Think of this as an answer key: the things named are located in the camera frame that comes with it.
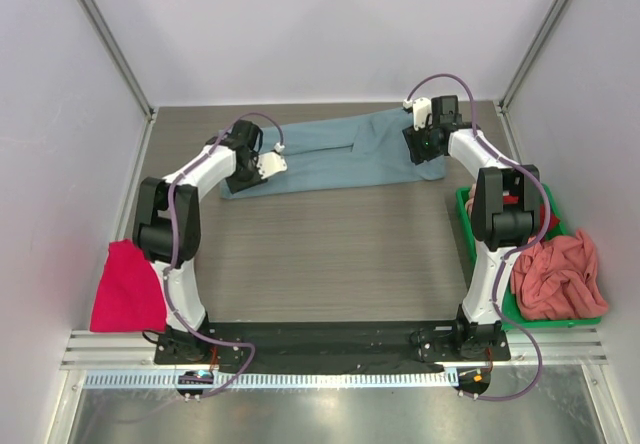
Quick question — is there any blue-grey t shirt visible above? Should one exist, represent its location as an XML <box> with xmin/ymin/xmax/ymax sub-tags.
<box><xmin>220</xmin><ymin>108</ymin><xmax>446</xmax><ymax>199</ymax></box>

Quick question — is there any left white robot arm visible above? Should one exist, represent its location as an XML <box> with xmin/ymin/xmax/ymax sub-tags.
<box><xmin>132</xmin><ymin>118</ymin><xmax>286</xmax><ymax>365</ymax></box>

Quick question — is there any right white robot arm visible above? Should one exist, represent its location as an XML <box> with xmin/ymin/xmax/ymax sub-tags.
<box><xmin>403</xmin><ymin>96</ymin><xmax>549</xmax><ymax>364</ymax></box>

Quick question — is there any dark red t shirt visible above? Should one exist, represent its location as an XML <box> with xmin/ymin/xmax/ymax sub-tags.
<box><xmin>502</xmin><ymin>193</ymin><xmax>561</xmax><ymax>238</ymax></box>

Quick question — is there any folded magenta t shirt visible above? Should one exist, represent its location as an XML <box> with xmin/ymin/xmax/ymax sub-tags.
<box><xmin>89</xmin><ymin>240</ymin><xmax>167</xmax><ymax>333</ymax></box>

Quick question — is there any salmon pink t shirt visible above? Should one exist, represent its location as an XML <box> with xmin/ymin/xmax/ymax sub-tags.
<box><xmin>462</xmin><ymin>215</ymin><xmax>609</xmax><ymax>327</ymax></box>

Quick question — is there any green plastic tray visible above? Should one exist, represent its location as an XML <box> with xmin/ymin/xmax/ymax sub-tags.
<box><xmin>454</xmin><ymin>182</ymin><xmax>603</xmax><ymax>332</ymax></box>

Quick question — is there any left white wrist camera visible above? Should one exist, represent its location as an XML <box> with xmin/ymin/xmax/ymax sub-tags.
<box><xmin>257</xmin><ymin>151</ymin><xmax>288</xmax><ymax>179</ymax></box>

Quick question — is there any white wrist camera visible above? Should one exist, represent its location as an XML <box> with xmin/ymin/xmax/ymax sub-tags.
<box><xmin>402</xmin><ymin>97</ymin><xmax>432</xmax><ymax>131</ymax></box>
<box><xmin>257</xmin><ymin>151</ymin><xmax>288</xmax><ymax>179</ymax></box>

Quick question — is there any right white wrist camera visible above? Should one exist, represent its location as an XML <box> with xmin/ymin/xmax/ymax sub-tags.
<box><xmin>402</xmin><ymin>97</ymin><xmax>432</xmax><ymax>131</ymax></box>

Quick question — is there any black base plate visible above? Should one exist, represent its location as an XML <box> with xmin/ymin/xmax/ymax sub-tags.
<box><xmin>154</xmin><ymin>320</ymin><xmax>511</xmax><ymax>375</ymax></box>

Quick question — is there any right aluminium frame post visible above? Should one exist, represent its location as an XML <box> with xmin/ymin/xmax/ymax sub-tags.
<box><xmin>498</xmin><ymin>0</ymin><xmax>572</xmax><ymax>114</ymax></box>

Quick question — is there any aluminium frame post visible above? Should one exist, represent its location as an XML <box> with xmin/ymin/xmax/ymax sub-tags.
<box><xmin>498</xmin><ymin>0</ymin><xmax>572</xmax><ymax>114</ymax></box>
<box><xmin>77</xmin><ymin>0</ymin><xmax>154</xmax><ymax>121</ymax></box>

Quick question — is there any white slotted cable duct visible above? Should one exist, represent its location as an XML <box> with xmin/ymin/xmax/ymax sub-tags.
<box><xmin>84</xmin><ymin>368</ymin><xmax>458</xmax><ymax>390</ymax></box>

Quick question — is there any left aluminium frame post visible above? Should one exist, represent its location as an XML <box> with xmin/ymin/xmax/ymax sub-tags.
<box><xmin>77</xmin><ymin>0</ymin><xmax>154</xmax><ymax>121</ymax></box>

